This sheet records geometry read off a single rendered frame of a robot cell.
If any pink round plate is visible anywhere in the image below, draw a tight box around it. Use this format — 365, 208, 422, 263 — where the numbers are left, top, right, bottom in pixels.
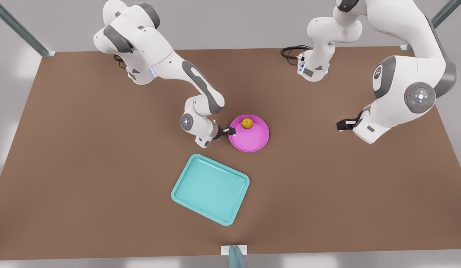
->
228, 115, 270, 153

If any teal rectangular tray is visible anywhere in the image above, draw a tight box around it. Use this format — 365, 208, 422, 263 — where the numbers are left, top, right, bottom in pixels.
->
171, 154, 250, 226

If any silver frame post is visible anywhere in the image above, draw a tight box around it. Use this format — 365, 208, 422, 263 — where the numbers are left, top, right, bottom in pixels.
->
0, 0, 56, 57
220, 245, 249, 268
400, 0, 461, 51

